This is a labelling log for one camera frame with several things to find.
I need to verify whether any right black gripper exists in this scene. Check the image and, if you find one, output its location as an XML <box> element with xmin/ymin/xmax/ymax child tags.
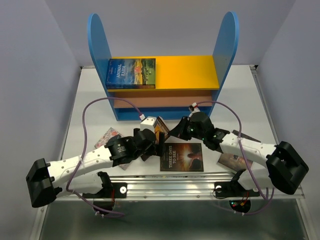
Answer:
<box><xmin>167</xmin><ymin>116</ymin><xmax>205</xmax><ymax>141</ymax></box>

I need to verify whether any brown Edward Tulane book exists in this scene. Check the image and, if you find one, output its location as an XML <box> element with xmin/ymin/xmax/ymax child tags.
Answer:
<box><xmin>139</xmin><ymin>116</ymin><xmax>171</xmax><ymax>162</ymax></box>

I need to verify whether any Animal Farm book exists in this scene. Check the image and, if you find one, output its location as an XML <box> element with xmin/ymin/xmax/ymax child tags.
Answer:
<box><xmin>105</xmin><ymin>58</ymin><xmax>156</xmax><ymax>86</ymax></box>

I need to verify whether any Jane Eyre book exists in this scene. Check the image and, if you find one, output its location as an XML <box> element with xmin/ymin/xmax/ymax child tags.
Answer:
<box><xmin>106</xmin><ymin>84</ymin><xmax>156</xmax><ymax>91</ymax></box>

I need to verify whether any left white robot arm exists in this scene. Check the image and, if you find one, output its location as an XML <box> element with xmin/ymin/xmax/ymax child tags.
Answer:
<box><xmin>25</xmin><ymin>128</ymin><xmax>165</xmax><ymax>208</ymax></box>

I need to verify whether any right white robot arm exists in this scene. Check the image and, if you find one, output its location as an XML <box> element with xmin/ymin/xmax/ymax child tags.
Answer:
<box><xmin>169</xmin><ymin>112</ymin><xmax>309</xmax><ymax>198</ymax></box>

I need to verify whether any Three Days to See book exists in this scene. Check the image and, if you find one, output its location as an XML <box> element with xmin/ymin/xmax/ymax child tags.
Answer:
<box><xmin>160</xmin><ymin>143</ymin><xmax>204</xmax><ymax>172</ymax></box>

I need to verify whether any Little Women book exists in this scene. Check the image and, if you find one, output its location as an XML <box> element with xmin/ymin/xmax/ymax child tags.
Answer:
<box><xmin>94</xmin><ymin>127</ymin><xmax>136</xmax><ymax>171</ymax></box>

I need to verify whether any blue yellow wooden bookshelf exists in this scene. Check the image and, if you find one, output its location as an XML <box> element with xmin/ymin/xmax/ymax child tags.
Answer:
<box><xmin>87</xmin><ymin>11</ymin><xmax>239</xmax><ymax>121</ymax></box>

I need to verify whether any Tale of Two Cities book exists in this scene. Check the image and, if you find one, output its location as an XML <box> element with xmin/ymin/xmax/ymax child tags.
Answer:
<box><xmin>216</xmin><ymin>129</ymin><xmax>262</xmax><ymax>173</ymax></box>

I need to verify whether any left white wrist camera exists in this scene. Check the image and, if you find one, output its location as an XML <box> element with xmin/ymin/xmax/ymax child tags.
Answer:
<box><xmin>140</xmin><ymin>116</ymin><xmax>157</xmax><ymax>133</ymax></box>

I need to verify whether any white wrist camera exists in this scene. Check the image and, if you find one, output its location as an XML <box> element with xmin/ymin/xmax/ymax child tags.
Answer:
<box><xmin>140</xmin><ymin>116</ymin><xmax>157</xmax><ymax>133</ymax></box>
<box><xmin>188</xmin><ymin>102</ymin><xmax>200</xmax><ymax>116</ymax></box>

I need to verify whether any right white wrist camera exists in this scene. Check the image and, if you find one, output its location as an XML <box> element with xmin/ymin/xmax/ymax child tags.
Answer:
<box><xmin>188</xmin><ymin>102</ymin><xmax>200</xmax><ymax>116</ymax></box>

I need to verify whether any aluminium mounting rail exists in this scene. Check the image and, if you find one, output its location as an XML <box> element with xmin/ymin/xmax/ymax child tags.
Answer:
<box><xmin>57</xmin><ymin>172</ymin><xmax>305</xmax><ymax>202</ymax></box>

